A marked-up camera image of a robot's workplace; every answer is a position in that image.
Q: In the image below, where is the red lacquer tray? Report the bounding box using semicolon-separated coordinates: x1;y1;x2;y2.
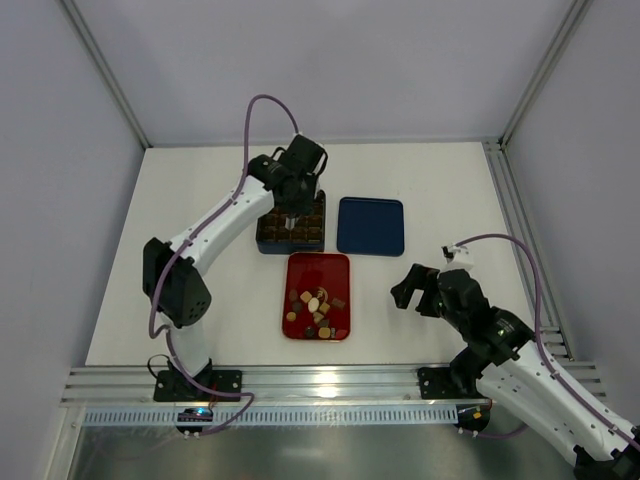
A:
281;252;351;342

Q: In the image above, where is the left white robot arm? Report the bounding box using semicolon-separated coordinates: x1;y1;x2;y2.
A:
142;134;328;378

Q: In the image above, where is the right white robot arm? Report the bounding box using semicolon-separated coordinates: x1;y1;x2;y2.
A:
390;264;639;479

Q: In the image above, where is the brown rectangular chocolate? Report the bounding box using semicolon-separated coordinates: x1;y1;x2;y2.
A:
331;298;346;309

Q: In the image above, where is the white oval chocolate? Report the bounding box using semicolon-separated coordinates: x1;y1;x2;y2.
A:
307;298;320;313

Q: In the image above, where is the dark blue box lid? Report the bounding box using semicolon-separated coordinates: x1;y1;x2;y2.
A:
336;197;405;257

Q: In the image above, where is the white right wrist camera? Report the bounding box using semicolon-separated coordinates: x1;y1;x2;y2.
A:
441;244;475;273

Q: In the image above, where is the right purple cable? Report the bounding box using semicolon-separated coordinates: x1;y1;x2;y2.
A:
457;233;640;440

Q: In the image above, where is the purple cable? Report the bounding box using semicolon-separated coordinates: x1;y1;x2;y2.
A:
147;93;301;437
457;233;640;440

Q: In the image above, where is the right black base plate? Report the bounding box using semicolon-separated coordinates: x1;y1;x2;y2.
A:
417;366;482;400

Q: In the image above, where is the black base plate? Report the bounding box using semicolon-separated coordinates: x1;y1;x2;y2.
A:
417;366;482;400
152;369;242;403

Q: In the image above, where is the slotted grey cable duct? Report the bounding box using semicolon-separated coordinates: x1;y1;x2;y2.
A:
82;403;458;428

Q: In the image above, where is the aluminium right rail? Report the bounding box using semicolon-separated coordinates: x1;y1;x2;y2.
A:
482;139;571;359

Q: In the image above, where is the aluminium rail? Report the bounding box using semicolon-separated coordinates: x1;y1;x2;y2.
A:
59;360;599;409
482;139;571;359

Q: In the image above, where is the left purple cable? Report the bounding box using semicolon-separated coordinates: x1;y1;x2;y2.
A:
147;93;301;437

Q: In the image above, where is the left frame post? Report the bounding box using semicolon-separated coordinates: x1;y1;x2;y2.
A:
57;0;152;150

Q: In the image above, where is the frame post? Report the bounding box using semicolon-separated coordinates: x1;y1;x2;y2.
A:
499;0;593;148
57;0;152;150

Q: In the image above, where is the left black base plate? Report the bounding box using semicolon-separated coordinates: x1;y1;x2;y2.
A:
152;369;242;403

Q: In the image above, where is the right frame post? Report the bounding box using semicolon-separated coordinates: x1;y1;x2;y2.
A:
499;0;593;148

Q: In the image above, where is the aluminium front rail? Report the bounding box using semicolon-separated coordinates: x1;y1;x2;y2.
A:
59;360;599;409

